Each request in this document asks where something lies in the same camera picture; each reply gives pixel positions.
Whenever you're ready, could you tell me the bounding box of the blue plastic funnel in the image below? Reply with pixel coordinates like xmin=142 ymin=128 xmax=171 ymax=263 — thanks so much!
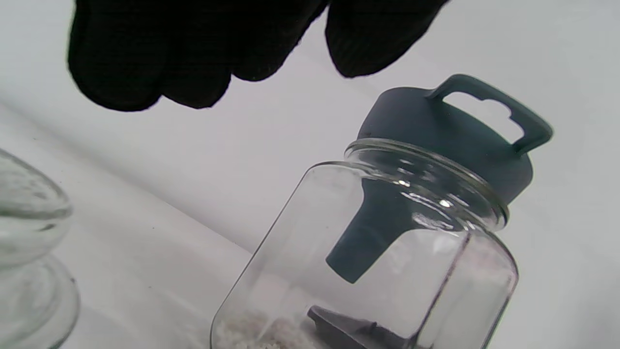
xmin=325 ymin=74 xmax=554 ymax=284

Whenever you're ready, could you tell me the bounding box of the black food tray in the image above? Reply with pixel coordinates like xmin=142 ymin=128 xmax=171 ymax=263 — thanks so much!
xmin=308 ymin=305 xmax=412 ymax=349

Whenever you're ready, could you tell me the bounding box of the person's left hand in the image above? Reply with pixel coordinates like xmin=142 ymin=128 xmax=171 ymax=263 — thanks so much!
xmin=67 ymin=0 xmax=451 ymax=112

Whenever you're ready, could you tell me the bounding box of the clear glass jar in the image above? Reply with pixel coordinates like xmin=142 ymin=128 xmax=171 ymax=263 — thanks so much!
xmin=209 ymin=138 xmax=519 ymax=349

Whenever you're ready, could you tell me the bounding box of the pile of white rice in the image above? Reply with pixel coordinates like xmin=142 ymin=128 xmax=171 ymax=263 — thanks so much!
xmin=213 ymin=310 xmax=315 ymax=349

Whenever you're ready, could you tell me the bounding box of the clear glass jar lid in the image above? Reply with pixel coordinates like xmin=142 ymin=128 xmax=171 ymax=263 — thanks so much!
xmin=0 ymin=148 xmax=80 ymax=349

